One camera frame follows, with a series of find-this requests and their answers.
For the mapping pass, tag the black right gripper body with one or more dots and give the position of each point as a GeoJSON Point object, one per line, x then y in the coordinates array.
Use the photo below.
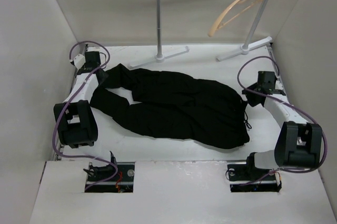
{"type": "Point", "coordinates": [251, 97]}

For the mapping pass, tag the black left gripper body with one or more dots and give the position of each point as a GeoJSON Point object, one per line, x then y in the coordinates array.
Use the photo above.
{"type": "Point", "coordinates": [102, 80]}

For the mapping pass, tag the black trousers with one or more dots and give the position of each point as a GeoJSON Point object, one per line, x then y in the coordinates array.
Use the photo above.
{"type": "Point", "coordinates": [163, 104]}

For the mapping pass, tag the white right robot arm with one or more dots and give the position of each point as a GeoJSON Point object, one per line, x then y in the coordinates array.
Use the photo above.
{"type": "Point", "coordinates": [298, 147]}

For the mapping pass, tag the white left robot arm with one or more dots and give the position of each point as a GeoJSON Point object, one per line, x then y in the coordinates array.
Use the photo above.
{"type": "Point", "coordinates": [75, 122]}

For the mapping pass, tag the beige wooden hanger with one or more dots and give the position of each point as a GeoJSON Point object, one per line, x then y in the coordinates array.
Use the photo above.
{"type": "Point", "coordinates": [230, 13]}

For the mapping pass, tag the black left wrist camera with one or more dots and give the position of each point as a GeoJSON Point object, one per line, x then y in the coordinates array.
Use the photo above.
{"type": "Point", "coordinates": [92, 59]}

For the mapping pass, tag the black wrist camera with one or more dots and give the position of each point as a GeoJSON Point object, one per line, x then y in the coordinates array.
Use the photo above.
{"type": "Point", "coordinates": [266, 80]}
{"type": "Point", "coordinates": [92, 59]}

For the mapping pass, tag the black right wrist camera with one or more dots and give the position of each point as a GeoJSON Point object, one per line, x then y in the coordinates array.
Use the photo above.
{"type": "Point", "coordinates": [266, 80]}

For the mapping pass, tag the aluminium table edge rail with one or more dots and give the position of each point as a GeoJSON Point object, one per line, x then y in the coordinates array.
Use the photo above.
{"type": "Point", "coordinates": [278, 77]}

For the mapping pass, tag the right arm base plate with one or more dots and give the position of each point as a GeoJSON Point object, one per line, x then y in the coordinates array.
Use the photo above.
{"type": "Point", "coordinates": [246, 178]}

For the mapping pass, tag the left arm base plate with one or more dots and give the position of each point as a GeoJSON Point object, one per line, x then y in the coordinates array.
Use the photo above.
{"type": "Point", "coordinates": [122, 182]}

